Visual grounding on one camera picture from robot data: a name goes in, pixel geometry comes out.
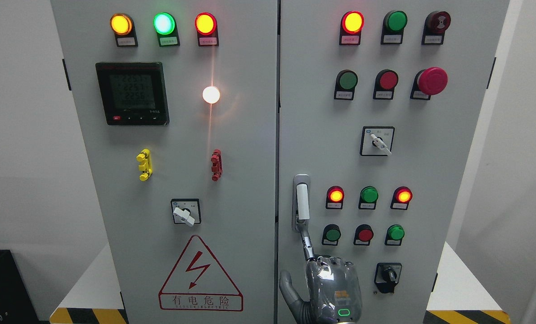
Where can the grey right cabinet door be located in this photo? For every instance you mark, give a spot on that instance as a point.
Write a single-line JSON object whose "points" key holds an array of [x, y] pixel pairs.
{"points": [[379, 104]]}

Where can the red push button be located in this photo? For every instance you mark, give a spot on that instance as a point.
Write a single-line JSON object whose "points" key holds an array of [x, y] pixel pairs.
{"points": [[385, 83], [363, 235]]}

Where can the green lamp middle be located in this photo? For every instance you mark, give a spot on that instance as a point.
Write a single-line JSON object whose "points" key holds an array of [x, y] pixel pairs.
{"points": [[368, 198]]}

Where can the green push button lower left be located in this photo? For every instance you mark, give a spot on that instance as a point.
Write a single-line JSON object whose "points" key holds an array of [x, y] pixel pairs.
{"points": [[331, 235]]}

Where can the red push button upper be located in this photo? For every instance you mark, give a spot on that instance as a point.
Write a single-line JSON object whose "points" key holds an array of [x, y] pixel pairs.
{"points": [[385, 83]]}

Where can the grey cabinet door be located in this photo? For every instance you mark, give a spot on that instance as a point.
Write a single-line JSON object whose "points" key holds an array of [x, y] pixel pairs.
{"points": [[379, 104], [237, 211]]}

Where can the red terminal block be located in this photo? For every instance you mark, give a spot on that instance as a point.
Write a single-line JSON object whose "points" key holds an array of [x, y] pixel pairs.
{"points": [[216, 168]]}

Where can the green push button upper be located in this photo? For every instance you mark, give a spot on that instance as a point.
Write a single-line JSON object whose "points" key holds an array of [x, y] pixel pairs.
{"points": [[345, 85]]}

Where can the red emergency stop mushroom button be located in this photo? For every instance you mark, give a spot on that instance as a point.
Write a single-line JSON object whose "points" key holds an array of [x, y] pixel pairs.
{"points": [[428, 82]]}

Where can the grey robotic right hand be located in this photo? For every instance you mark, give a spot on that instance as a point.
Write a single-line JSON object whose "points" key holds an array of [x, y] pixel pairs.
{"points": [[334, 287]]}

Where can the red push button lower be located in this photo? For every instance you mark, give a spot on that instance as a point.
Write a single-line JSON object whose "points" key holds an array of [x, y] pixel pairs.
{"points": [[363, 235]]}

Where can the dark red buzzer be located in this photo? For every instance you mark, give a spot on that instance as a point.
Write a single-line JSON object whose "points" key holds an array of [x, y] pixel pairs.
{"points": [[435, 26]]}

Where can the grey left cabinet door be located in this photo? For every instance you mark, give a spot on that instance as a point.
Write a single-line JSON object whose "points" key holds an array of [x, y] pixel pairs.
{"points": [[237, 211]]}

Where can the upper right rotary selector switch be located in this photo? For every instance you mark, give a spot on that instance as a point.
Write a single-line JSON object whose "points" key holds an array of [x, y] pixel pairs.
{"points": [[377, 140]]}

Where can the orange indicator lamp top left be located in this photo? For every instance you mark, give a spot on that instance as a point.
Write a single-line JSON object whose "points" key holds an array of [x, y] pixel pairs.
{"points": [[123, 28]]}

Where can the red lit lamp right door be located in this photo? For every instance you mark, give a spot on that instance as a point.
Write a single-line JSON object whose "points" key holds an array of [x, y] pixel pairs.
{"points": [[352, 24]]}

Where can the green push button lower right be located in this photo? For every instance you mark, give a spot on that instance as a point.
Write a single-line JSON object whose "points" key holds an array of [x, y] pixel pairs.
{"points": [[394, 235]]}

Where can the green push button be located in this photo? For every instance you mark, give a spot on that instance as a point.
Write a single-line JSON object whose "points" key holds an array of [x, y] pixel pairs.
{"points": [[345, 85], [394, 235], [331, 235]]}

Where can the red lit lamp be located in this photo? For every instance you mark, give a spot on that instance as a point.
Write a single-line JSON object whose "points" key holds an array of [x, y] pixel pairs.
{"points": [[401, 198], [335, 198]]}

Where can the yellow terminal block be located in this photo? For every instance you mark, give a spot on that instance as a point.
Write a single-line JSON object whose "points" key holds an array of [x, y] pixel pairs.
{"points": [[145, 165]]}

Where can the silver cabinet door handle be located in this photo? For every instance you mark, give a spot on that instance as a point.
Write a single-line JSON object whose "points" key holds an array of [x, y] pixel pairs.
{"points": [[300, 204]]}

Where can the black digital power meter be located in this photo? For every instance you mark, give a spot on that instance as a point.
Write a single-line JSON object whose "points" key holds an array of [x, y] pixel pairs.
{"points": [[133, 93]]}

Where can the green lit indicator lamp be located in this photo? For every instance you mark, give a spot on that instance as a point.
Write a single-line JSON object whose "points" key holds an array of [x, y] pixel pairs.
{"points": [[166, 30]]}

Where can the black box lower left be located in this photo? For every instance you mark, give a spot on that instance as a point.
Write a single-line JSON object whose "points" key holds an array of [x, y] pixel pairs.
{"points": [[15, 304]]}

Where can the left door rotary selector switch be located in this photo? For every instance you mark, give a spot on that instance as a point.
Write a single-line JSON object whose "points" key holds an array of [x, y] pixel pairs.
{"points": [[186, 211]]}

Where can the red electrical hazard warning sign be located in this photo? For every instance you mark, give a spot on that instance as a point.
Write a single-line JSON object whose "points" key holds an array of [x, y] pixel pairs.
{"points": [[198, 282]]}

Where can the red lit lamp middle right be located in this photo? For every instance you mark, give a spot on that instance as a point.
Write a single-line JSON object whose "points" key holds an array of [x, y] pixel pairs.
{"points": [[401, 198]]}

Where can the black knob selector switch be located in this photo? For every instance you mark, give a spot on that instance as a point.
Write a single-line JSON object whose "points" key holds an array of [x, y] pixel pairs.
{"points": [[387, 276]]}

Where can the white platform with hazard stripes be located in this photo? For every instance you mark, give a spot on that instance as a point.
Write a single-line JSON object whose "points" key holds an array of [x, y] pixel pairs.
{"points": [[457, 298]]}

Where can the red lit lamp middle left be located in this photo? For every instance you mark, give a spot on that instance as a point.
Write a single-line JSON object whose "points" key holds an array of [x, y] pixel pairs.
{"points": [[335, 198]]}

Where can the red-orange indicator lamp left door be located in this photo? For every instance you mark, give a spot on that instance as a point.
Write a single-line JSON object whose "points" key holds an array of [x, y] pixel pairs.
{"points": [[207, 29]]}

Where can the white glowing indicator lamp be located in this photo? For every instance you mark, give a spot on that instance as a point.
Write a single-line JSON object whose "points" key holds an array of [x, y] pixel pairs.
{"points": [[211, 94]]}

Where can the green lamp top right door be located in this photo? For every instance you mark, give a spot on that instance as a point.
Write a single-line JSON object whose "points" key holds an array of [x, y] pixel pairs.
{"points": [[394, 24]]}

